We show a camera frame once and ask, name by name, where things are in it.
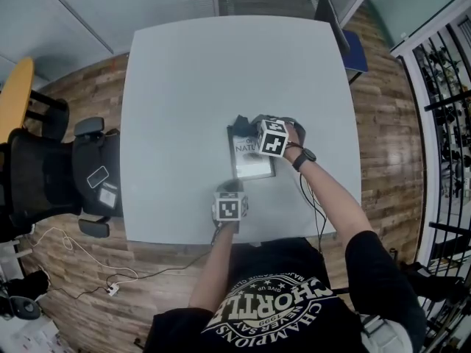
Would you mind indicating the white power strip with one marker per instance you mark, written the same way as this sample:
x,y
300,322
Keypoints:
x,y
113,290

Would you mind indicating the person's left forearm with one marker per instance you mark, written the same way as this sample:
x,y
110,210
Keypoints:
x,y
215,270

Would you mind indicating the person's right forearm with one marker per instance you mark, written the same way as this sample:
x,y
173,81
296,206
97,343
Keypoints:
x,y
327,200

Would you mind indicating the black framed picture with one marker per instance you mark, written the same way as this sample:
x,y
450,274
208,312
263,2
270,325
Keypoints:
x,y
254,167

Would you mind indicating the black wristwatch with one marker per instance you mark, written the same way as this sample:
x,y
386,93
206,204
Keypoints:
x,y
305,158

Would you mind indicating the orange round table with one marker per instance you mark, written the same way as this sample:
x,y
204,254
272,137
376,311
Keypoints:
x,y
16,94

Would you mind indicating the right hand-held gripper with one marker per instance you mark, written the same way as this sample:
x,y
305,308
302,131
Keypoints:
x,y
272,138

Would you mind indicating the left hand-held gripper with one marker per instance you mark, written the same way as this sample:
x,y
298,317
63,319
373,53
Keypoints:
x,y
230,206

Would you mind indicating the smartphone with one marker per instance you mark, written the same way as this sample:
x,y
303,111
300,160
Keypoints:
x,y
98,177

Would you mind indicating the light grey shorts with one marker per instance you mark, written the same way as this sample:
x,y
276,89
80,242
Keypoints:
x,y
384,335

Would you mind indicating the white badge card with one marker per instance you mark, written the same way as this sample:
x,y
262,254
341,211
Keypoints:
x,y
108,195

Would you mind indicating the grey table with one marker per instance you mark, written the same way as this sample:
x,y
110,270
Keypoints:
x,y
176,105

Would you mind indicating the black bag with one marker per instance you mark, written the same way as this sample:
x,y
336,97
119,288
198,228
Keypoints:
x,y
29,281

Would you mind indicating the blue chair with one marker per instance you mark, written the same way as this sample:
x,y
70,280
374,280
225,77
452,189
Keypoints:
x,y
355,53

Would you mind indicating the person's right hand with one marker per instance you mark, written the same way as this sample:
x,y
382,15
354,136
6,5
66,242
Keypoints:
x,y
293,138

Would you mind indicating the black printed t-shirt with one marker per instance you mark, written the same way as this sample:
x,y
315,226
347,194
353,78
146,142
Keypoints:
x,y
279,263

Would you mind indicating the black swivel chair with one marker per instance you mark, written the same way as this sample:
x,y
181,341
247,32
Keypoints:
x,y
434,281

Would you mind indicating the dark grey cloth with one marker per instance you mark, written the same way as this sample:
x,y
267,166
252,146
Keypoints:
x,y
241,125

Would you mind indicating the black office chair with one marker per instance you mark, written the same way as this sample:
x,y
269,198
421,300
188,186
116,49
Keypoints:
x,y
37,175

